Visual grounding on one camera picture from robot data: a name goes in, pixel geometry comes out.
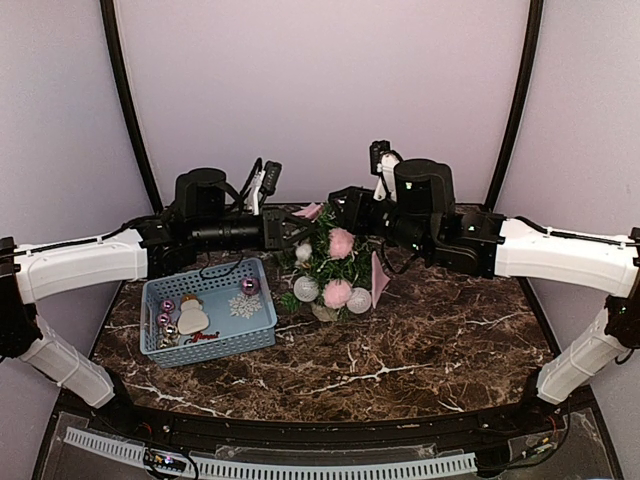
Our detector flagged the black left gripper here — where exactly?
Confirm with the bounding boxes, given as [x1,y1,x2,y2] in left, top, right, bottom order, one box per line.
[192,206,315,253]

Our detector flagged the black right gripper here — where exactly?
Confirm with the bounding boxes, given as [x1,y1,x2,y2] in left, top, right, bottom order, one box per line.
[330,185,434,259]

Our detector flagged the pink fabric bow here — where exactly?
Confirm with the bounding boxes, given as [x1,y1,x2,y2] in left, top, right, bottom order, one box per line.
[293,203,324,222]

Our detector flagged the pink fluffy pompom ornament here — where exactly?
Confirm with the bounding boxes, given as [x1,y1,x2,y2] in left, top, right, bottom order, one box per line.
[328,228,355,260]

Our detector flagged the small green christmas tree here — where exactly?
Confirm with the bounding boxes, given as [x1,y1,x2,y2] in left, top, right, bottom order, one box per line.
[276,202,374,322]

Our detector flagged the white ball string lights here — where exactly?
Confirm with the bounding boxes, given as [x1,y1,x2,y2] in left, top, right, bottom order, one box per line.
[290,228,374,315]

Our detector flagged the pink fabric triangle piece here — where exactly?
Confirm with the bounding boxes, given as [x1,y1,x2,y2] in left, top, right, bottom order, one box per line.
[371,251,390,309]

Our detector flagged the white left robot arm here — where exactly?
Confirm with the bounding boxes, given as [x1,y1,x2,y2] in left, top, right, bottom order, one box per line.
[1,160,313,436]

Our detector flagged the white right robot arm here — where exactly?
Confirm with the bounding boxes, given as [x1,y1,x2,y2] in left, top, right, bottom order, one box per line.
[328,140,639,434]

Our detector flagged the white snowflake ornament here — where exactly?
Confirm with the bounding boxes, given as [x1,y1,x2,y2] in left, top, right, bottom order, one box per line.
[229,293,263,319]

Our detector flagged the light blue plastic basket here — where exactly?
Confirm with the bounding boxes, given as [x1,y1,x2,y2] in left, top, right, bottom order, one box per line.
[139,257,277,368]

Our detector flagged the white snowman ornament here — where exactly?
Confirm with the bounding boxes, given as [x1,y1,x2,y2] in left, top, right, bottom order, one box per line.
[177,294,210,335]

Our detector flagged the white perforated cable tray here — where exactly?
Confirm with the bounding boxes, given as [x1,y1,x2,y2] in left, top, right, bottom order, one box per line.
[64,427,477,479]

